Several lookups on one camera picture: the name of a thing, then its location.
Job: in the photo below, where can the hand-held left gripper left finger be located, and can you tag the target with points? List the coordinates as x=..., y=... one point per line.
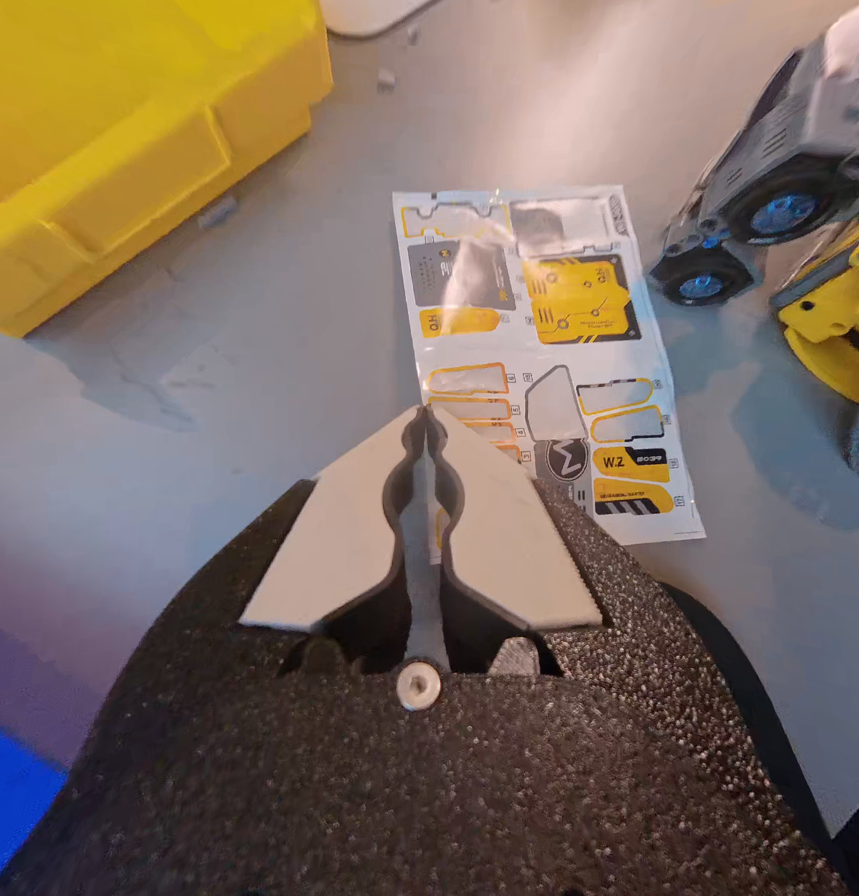
x=317, y=560

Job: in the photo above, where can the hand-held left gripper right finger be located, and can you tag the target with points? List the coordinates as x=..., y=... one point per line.
x=520, y=560

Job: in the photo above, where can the white sticker sheet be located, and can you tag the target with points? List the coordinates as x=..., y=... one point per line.
x=541, y=350

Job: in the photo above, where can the blue storage bin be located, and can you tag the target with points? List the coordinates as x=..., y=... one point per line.
x=16, y=791

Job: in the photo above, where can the yellow plastic storage bin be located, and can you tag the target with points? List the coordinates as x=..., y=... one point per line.
x=121, y=140

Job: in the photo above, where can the grey robot model head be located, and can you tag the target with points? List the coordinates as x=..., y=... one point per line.
x=786, y=175

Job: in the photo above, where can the white book stand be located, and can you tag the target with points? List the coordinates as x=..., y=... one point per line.
x=373, y=14

